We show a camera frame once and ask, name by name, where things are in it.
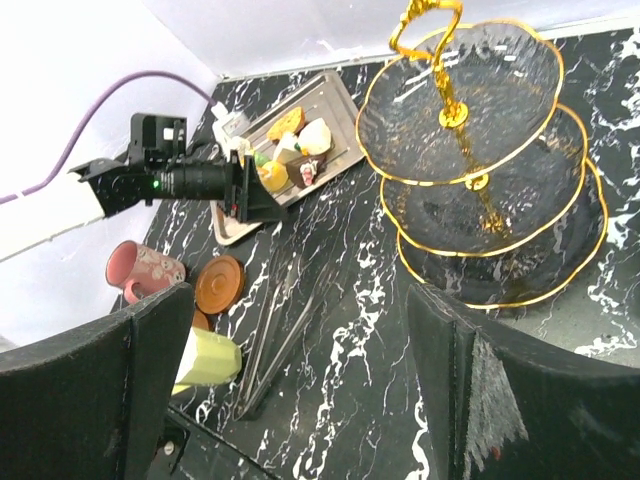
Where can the three-tier glass cake stand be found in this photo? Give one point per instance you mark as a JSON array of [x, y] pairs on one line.
[[484, 172]]

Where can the yellow dome cake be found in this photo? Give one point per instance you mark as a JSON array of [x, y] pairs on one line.
[[273, 176]]

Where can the white rectangular cream cake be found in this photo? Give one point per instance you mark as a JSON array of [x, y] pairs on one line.
[[287, 149]]

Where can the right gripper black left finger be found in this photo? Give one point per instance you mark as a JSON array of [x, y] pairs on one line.
[[90, 403]]

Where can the green dome cake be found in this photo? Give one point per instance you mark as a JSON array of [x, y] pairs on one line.
[[261, 159]]

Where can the white cream puff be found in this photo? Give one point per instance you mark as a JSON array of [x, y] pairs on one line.
[[315, 138]]

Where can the green ceramic cup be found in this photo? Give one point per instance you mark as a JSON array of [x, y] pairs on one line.
[[209, 359]]

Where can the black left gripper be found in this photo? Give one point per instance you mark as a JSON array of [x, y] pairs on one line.
[[156, 167]]

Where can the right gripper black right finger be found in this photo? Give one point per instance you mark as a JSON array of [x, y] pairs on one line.
[[502, 404]]

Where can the brown wooden coaster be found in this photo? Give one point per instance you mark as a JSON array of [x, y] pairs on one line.
[[201, 321], [220, 285]]

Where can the pink patterned mug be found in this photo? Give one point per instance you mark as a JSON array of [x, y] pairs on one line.
[[139, 271]]

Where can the chocolate triangle cake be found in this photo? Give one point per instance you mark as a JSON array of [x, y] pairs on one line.
[[304, 171]]

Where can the black metal tongs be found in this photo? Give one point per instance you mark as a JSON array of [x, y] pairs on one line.
[[297, 289]]

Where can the silver metal tray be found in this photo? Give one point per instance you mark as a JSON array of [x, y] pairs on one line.
[[323, 96]]

